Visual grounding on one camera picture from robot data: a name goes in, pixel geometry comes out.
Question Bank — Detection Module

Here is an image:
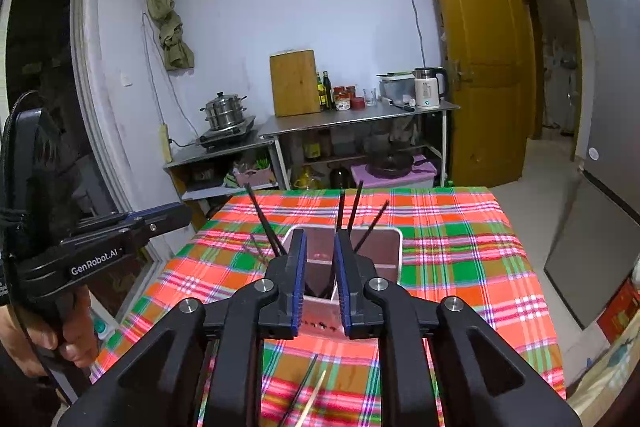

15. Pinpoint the black wall cable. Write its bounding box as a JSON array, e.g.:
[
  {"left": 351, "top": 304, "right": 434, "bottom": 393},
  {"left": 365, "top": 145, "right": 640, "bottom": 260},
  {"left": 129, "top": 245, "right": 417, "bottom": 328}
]
[{"left": 141, "top": 12, "right": 202, "bottom": 144}]

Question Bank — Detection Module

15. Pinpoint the wooden chopstick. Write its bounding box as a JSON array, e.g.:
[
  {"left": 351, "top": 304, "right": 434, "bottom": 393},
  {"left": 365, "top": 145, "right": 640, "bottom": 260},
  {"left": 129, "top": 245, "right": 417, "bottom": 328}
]
[{"left": 297, "top": 369, "right": 328, "bottom": 427}]

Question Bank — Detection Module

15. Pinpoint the white plastic container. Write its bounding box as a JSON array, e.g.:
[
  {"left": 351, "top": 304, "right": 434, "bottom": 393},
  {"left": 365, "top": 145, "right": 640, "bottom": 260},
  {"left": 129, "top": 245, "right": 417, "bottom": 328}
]
[{"left": 377, "top": 73, "right": 417, "bottom": 104}]

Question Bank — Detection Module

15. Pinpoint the yellow oil jug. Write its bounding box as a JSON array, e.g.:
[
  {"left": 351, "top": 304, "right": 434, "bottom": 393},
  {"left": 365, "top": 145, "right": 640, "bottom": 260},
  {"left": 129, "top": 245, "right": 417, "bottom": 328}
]
[{"left": 295, "top": 167, "right": 323, "bottom": 190}]

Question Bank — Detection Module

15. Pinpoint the purple storage bin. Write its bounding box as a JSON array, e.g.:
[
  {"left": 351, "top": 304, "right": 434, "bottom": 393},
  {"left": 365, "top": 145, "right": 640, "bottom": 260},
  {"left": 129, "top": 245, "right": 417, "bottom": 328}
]
[{"left": 350, "top": 162, "right": 436, "bottom": 190}]

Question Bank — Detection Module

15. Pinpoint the pink plastic utensil basket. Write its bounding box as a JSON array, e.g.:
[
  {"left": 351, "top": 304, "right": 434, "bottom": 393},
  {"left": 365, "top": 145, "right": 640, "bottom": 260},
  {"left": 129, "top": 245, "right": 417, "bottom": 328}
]
[{"left": 279, "top": 224, "right": 405, "bottom": 340}]

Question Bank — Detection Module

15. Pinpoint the steel kitchen table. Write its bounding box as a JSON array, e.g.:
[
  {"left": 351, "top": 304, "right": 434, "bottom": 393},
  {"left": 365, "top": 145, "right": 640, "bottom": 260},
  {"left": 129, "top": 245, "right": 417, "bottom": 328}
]
[{"left": 260, "top": 99, "right": 461, "bottom": 190}]

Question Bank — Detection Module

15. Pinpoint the yellow wooden door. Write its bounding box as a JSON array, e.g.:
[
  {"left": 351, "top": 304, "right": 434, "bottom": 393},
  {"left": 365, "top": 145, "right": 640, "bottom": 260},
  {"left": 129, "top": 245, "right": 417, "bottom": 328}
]
[{"left": 421, "top": 0, "right": 538, "bottom": 188}]

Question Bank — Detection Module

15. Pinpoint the pink vegetable basket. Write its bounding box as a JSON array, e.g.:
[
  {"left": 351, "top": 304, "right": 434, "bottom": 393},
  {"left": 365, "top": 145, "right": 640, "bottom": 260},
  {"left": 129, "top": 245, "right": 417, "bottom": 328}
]
[{"left": 232, "top": 162, "right": 278, "bottom": 188}]

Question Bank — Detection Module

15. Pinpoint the dark brown jug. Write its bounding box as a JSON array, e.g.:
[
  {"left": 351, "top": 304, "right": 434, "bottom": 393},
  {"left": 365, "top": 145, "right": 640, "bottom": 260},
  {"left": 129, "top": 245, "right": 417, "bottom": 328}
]
[{"left": 330, "top": 164, "right": 353, "bottom": 189}]

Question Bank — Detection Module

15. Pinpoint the person's left hand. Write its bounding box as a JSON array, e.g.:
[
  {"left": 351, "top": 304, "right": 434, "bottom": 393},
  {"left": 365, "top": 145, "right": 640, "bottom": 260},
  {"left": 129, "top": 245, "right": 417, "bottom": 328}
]
[{"left": 0, "top": 289, "right": 101, "bottom": 378}]

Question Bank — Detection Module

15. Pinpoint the grey refrigerator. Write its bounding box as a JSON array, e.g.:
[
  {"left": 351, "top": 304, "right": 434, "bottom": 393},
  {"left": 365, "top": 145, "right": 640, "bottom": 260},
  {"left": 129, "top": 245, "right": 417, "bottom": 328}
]
[{"left": 542, "top": 0, "right": 640, "bottom": 330}]

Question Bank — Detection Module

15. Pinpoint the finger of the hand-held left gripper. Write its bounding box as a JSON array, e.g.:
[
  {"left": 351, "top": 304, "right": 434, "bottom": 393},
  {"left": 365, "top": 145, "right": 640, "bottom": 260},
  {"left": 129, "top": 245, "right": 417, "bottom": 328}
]
[
  {"left": 60, "top": 220, "right": 192, "bottom": 259},
  {"left": 75, "top": 202, "right": 193, "bottom": 236}
]

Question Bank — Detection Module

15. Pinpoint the black frying pan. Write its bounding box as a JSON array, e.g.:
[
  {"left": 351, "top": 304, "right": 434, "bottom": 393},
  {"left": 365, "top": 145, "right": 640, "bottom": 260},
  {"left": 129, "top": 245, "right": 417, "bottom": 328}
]
[{"left": 365, "top": 151, "right": 431, "bottom": 178}]

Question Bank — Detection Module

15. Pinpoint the black induction cooker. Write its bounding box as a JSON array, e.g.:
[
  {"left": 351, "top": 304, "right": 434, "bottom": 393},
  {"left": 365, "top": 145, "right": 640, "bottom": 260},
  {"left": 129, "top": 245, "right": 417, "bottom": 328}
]
[{"left": 197, "top": 116, "right": 258, "bottom": 151}]

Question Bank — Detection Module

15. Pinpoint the plaid tablecloth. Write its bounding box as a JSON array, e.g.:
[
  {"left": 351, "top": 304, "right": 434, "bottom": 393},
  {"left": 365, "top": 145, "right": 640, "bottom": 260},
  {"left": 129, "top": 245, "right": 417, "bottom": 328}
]
[{"left": 89, "top": 186, "right": 568, "bottom": 427}]

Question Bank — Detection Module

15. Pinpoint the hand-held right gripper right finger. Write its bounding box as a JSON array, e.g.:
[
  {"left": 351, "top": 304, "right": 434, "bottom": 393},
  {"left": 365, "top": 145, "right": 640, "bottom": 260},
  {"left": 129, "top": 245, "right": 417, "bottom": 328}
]
[{"left": 334, "top": 228, "right": 583, "bottom": 427}]

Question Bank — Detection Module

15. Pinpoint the white electric kettle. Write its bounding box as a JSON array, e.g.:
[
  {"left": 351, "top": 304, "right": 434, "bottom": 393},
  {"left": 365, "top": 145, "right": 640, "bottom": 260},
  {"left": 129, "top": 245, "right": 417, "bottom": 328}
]
[{"left": 412, "top": 67, "right": 449, "bottom": 109}]

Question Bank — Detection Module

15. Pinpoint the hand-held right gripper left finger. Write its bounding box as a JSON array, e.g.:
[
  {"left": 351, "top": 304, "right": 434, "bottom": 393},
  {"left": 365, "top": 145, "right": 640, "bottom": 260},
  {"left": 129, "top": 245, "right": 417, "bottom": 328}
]
[{"left": 57, "top": 228, "right": 307, "bottom": 427}]

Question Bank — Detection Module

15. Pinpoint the red cardboard box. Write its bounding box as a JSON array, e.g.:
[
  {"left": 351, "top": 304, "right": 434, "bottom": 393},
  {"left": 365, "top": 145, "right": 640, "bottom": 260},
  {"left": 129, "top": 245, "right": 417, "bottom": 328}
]
[{"left": 597, "top": 279, "right": 640, "bottom": 343}]

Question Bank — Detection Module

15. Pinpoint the wooden cutting board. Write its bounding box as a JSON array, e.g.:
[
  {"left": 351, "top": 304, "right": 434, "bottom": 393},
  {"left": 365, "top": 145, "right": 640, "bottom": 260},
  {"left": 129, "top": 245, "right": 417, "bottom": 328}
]
[{"left": 269, "top": 49, "right": 322, "bottom": 118}]

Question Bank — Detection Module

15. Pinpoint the olive curtain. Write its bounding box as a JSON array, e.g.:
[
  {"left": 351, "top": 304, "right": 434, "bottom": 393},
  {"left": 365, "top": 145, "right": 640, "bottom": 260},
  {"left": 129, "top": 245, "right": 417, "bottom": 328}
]
[{"left": 145, "top": 0, "right": 195, "bottom": 72}]

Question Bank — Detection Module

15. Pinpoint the low steel side table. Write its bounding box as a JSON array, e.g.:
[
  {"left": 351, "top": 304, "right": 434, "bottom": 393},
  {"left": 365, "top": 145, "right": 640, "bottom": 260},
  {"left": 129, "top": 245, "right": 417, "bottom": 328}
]
[{"left": 162, "top": 137, "right": 286, "bottom": 208}]

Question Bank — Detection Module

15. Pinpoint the steel steamer pot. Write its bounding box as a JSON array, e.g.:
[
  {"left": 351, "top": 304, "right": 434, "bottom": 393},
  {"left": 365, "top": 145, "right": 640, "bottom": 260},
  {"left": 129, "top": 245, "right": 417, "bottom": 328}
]
[{"left": 200, "top": 92, "right": 249, "bottom": 131}]

